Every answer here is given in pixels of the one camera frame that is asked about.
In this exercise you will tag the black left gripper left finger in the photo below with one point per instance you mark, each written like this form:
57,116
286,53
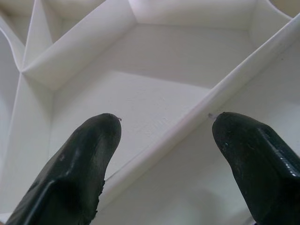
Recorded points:
70,178

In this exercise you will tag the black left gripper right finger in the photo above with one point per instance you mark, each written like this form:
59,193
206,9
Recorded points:
264,168

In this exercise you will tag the white plastic table top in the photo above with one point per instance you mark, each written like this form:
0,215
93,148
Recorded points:
164,58

